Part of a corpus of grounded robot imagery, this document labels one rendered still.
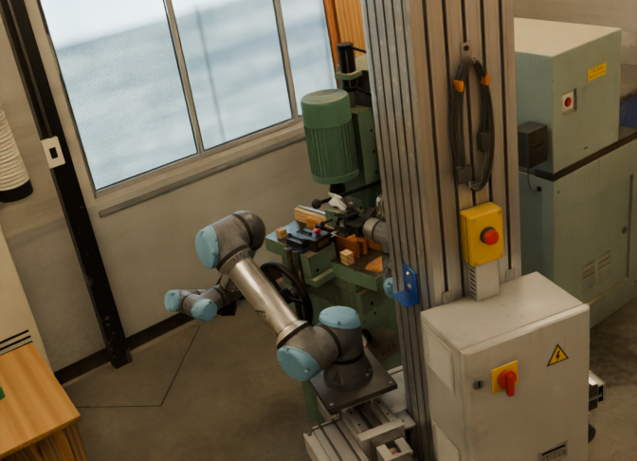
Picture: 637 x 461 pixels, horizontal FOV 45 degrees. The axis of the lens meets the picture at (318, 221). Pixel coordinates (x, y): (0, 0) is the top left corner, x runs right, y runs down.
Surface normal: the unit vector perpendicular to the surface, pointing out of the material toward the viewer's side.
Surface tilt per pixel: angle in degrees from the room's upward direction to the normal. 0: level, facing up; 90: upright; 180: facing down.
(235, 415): 0
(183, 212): 90
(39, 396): 0
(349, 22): 87
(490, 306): 0
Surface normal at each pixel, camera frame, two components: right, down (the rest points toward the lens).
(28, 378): -0.14, -0.89
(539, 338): 0.36, 0.36
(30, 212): 0.59, 0.28
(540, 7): -0.80, 0.36
